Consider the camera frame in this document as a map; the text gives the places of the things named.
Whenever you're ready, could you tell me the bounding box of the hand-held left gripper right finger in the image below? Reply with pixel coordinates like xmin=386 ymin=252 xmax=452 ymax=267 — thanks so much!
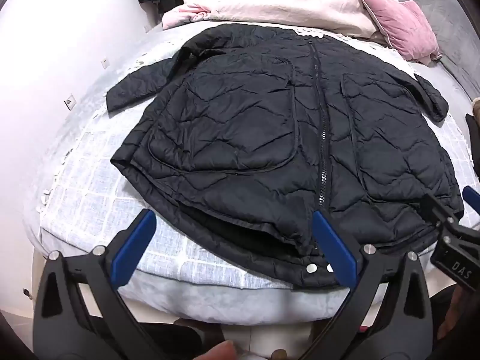
xmin=307 ymin=210 xmax=438 ymax=359

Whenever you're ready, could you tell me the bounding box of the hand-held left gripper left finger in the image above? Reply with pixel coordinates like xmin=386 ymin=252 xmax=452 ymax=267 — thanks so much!
xmin=33 ymin=208 xmax=158 ymax=358

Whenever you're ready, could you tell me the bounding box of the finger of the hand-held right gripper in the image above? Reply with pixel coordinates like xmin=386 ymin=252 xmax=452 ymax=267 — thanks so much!
xmin=419 ymin=193 xmax=466 ymax=234
xmin=462 ymin=186 xmax=480 ymax=215

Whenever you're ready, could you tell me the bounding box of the black quilted jacket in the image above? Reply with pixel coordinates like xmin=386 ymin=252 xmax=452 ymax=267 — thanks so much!
xmin=106 ymin=22 xmax=466 ymax=290

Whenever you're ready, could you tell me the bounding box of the person's left hand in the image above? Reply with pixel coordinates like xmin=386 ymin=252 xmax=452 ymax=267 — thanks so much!
xmin=194 ymin=340 xmax=241 ymax=360

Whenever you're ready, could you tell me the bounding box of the grey bed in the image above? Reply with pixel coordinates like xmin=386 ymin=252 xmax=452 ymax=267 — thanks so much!
xmin=22 ymin=19 xmax=480 ymax=325

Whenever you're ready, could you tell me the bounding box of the white checked bed cover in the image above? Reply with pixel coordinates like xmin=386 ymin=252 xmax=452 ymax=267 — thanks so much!
xmin=22 ymin=19 xmax=480 ymax=302

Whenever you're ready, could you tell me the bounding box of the pink velvet pillow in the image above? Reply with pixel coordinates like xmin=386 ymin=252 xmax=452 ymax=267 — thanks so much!
xmin=358 ymin=0 xmax=440 ymax=63

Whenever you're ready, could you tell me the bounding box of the pink blanket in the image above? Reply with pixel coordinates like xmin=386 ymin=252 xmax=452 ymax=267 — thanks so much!
xmin=161 ymin=0 xmax=226 ymax=31

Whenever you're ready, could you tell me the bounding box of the beige duvet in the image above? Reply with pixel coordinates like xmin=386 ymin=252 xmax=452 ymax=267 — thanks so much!
xmin=204 ymin=0 xmax=394 ymax=46

